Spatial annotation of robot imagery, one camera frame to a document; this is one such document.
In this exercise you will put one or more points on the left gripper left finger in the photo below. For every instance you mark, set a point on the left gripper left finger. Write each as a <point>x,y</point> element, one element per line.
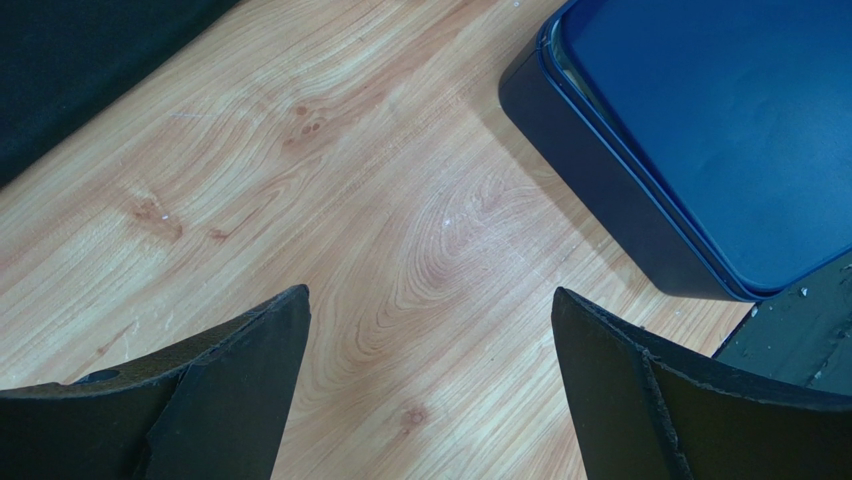
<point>212,406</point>

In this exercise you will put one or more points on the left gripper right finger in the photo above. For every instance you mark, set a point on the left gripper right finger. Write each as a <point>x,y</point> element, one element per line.
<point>644,407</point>

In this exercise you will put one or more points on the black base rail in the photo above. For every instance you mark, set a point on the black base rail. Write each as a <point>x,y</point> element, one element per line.
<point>801,337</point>

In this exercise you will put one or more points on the navy box lid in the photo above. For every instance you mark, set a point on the navy box lid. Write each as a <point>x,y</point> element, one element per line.
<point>733,116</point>

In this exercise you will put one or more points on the black placemat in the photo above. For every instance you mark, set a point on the black placemat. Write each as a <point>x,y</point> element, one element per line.
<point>62,62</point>

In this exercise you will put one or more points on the navy box with paper cups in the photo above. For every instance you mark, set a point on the navy box with paper cups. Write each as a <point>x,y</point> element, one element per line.
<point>551,114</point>

